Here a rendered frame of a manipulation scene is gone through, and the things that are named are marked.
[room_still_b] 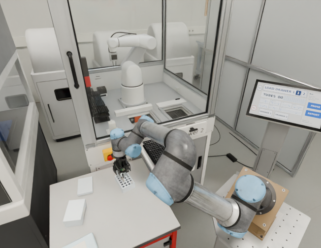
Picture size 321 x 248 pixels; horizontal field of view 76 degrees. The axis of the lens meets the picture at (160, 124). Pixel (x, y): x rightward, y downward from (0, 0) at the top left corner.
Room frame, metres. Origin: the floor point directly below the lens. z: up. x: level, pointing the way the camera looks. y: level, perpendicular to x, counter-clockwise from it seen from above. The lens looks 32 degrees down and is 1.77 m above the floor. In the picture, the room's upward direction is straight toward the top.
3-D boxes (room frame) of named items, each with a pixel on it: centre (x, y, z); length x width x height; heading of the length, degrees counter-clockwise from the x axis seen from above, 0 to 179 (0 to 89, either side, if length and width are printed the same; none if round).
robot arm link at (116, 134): (0.89, 0.23, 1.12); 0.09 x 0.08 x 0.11; 47
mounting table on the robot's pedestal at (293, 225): (0.67, -0.49, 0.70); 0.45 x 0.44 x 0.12; 44
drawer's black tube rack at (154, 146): (1.09, 0.00, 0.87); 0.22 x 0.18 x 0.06; 25
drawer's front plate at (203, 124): (1.33, -0.24, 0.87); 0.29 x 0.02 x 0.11; 115
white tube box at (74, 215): (0.68, 0.46, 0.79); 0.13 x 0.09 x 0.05; 7
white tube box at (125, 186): (0.90, 0.23, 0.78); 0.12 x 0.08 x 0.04; 33
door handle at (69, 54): (1.01, 0.44, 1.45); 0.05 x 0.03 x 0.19; 25
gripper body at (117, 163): (0.88, 0.23, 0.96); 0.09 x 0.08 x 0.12; 33
